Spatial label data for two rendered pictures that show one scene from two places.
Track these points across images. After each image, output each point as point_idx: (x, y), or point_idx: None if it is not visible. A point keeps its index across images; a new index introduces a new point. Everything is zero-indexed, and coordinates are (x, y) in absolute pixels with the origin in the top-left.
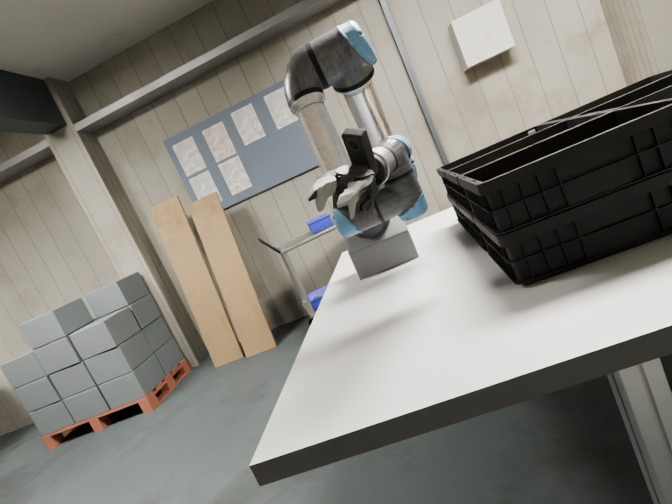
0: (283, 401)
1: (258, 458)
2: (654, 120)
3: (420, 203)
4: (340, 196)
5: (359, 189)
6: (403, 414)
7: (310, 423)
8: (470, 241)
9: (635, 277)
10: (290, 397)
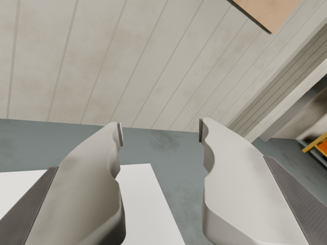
0: (171, 226)
1: (147, 166)
2: None
3: None
4: (113, 121)
5: (52, 167)
6: (46, 169)
7: (126, 186)
8: None
9: None
10: (168, 231)
